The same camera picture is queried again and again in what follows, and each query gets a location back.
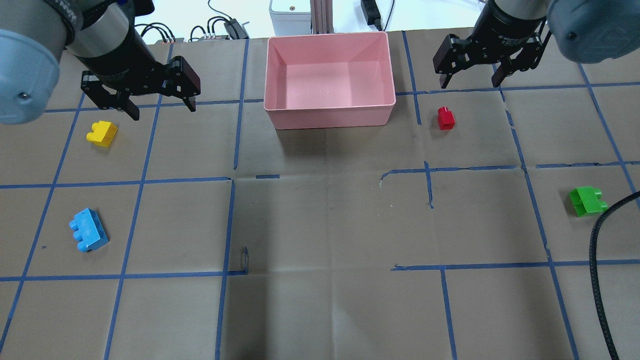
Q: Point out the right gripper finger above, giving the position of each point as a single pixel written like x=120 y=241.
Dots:
x=500 y=74
x=444 y=80

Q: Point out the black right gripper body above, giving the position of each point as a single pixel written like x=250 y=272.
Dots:
x=511 y=27

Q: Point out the black power adapter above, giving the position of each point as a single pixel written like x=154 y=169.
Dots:
x=371 y=13

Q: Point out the aluminium frame post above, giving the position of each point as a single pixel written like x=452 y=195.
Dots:
x=321 y=17

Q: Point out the white device box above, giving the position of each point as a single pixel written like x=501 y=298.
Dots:
x=290 y=17

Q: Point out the green toy block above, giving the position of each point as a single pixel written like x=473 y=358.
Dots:
x=587 y=201

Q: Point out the yellow toy block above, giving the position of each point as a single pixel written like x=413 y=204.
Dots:
x=102 y=133

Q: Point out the red toy block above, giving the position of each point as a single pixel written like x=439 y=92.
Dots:
x=446 y=119

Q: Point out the black cable hub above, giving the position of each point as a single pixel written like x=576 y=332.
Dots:
x=235 y=30

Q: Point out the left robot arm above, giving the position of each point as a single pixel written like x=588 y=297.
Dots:
x=101 y=35

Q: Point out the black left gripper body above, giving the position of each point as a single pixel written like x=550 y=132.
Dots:
x=121 y=59

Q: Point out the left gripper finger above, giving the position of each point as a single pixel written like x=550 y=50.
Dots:
x=190 y=103
x=124 y=104

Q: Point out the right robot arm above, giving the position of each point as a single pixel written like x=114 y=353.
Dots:
x=591 y=31

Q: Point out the pink plastic box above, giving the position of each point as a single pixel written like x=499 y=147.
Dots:
x=337 y=80

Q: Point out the blue toy block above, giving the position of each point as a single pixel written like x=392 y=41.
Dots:
x=88 y=230

